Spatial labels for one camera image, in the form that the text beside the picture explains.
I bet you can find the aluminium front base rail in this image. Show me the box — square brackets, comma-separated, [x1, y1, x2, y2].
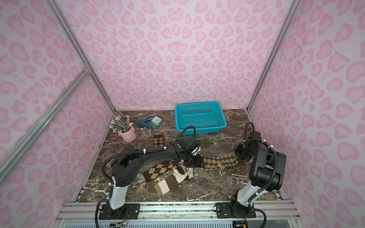
[54, 200, 300, 228]

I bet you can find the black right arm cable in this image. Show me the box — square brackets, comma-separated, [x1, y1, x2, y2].
[243, 122, 255, 140]

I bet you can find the brown yellow argyle sock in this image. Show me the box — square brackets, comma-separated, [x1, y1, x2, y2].
[143, 161, 174, 182]
[153, 134, 165, 148]

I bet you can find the beige green argyle sock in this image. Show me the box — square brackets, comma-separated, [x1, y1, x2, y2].
[174, 161, 194, 183]
[203, 152, 239, 171]

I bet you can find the dark teal stapler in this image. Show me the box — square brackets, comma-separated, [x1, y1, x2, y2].
[137, 117, 154, 129]

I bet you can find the teal plastic mesh basket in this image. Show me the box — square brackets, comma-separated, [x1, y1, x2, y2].
[175, 101, 227, 135]

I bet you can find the small mint alarm clock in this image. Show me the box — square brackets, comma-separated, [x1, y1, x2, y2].
[151, 116, 162, 126]

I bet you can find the brown cream striped sock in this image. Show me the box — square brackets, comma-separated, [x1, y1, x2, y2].
[154, 170, 191, 197]

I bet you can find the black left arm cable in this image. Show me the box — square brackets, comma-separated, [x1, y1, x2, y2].
[176, 125, 197, 142]

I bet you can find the pink metal pencil cup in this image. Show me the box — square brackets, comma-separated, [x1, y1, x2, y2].
[118, 126, 136, 143]

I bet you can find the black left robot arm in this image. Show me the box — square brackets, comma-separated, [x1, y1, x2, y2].
[101, 136, 205, 211]

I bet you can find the bundle of coloured pencils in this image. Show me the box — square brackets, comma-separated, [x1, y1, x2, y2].
[109, 116, 134, 133]

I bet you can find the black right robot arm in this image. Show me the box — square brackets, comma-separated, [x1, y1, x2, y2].
[230, 131, 287, 218]

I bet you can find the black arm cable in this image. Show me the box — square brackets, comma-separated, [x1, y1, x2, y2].
[176, 125, 197, 142]
[243, 122, 255, 140]

